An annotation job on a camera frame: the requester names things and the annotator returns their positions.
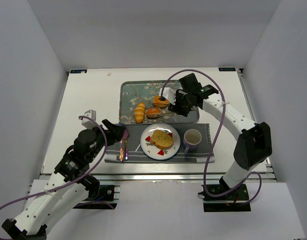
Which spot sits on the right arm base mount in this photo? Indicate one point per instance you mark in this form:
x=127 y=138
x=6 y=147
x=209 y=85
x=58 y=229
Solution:
x=232 y=202

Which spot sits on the left blue table label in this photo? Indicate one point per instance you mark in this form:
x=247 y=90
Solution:
x=78 y=71

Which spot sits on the grey striped placemat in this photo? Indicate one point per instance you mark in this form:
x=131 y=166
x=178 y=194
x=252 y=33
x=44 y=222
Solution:
x=199 y=155

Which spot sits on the orange ring donut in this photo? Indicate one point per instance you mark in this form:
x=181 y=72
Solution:
x=158 y=103

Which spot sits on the metal serving tongs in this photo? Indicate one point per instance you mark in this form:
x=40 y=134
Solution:
x=167 y=115

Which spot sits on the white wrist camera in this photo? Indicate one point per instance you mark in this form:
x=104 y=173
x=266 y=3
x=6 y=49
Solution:
x=169 y=94
x=88 y=122

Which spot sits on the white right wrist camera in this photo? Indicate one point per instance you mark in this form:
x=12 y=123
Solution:
x=169 y=94

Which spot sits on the round sesame bun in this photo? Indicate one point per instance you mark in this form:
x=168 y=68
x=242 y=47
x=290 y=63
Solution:
x=153 y=112

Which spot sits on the iridescent table knife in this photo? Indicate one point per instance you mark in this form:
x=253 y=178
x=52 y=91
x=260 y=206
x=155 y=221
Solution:
x=125 y=145
x=122 y=149

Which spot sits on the watermelon pattern white plate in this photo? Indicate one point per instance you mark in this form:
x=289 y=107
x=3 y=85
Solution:
x=152 y=151

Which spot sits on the striped orange croissant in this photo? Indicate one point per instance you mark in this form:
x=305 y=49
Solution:
x=139 y=113

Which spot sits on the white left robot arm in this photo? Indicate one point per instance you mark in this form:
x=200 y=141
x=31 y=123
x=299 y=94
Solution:
x=69 y=185

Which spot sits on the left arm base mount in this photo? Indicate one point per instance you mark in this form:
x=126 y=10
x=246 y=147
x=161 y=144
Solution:
x=99 y=196

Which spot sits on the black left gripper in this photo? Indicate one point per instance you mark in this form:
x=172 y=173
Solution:
x=116 y=132

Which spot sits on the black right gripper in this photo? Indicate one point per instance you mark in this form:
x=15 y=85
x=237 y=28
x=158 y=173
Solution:
x=180 y=105

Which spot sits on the blue table label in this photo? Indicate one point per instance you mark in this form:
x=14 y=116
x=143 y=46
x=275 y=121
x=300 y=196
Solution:
x=227 y=69
x=78 y=71

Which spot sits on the purple ceramic mug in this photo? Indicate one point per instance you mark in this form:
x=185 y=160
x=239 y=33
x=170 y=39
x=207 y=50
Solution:
x=191 y=139

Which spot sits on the right blue table label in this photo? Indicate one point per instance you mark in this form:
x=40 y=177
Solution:
x=227 y=69

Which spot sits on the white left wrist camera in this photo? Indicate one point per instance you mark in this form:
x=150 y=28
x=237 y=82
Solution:
x=88 y=122

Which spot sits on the floral grey serving tray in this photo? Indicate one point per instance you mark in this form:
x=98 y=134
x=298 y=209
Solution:
x=134 y=92

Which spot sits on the brown bread slice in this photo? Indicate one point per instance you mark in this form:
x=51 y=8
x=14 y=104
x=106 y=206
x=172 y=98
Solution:
x=161 y=139

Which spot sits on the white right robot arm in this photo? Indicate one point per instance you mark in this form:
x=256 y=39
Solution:
x=253 y=140

